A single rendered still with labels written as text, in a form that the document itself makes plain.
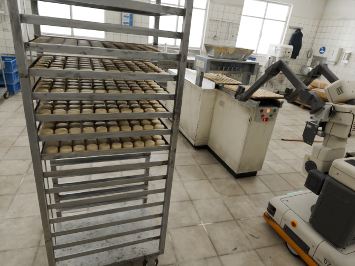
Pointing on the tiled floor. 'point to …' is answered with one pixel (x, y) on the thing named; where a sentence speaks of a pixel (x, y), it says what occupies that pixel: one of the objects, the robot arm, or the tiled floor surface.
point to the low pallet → (301, 104)
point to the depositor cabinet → (194, 110)
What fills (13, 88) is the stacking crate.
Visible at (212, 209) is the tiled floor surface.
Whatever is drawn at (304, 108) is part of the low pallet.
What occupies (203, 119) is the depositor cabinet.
